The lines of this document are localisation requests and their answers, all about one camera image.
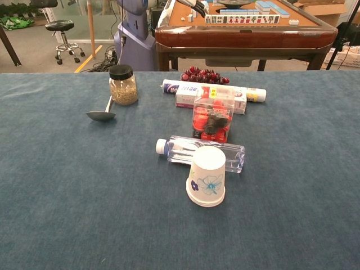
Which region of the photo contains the clear box with red items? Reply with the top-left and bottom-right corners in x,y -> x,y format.
192,85 -> 236,143

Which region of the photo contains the clear plastic water bottle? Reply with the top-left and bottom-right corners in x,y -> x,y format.
155,135 -> 245,174

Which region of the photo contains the white rectangular carton box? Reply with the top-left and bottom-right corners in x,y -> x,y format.
174,85 -> 248,115

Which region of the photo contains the cardboard box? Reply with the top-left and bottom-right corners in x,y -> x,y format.
292,0 -> 348,29

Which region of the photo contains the white floral paper cup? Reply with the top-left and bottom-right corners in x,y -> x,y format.
186,145 -> 227,208

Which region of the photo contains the red grape bunch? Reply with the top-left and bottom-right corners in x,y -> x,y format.
180,66 -> 231,85

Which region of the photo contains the glass jar with black lid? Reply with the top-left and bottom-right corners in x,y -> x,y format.
109,64 -> 139,106

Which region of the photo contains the metal soup ladle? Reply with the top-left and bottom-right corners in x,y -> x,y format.
85,95 -> 117,123

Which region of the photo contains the blue velvet tablecloth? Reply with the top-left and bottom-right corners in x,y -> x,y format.
0,70 -> 360,270

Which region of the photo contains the brown mahjong table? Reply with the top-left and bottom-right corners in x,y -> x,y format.
154,0 -> 338,71

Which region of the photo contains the row of mahjong tiles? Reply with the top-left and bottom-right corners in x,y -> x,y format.
204,13 -> 281,25

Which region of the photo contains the wooden pole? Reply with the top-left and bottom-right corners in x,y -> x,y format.
86,0 -> 97,59

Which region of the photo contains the blue mahjong tile stack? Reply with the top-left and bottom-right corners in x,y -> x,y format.
219,0 -> 290,19

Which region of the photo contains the black round stool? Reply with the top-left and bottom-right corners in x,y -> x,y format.
44,19 -> 86,65

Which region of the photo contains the white plastic crate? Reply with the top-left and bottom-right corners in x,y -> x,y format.
323,46 -> 360,68

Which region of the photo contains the black tripod stand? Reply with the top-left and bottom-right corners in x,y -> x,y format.
326,0 -> 360,70

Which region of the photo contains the black table leg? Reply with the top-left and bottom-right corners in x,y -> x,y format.
0,25 -> 22,68

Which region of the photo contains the green bag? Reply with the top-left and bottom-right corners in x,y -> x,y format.
0,16 -> 35,30

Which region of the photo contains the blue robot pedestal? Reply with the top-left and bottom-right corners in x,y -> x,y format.
114,0 -> 159,71

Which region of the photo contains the black floor cable bundle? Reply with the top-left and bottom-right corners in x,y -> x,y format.
83,44 -> 119,73

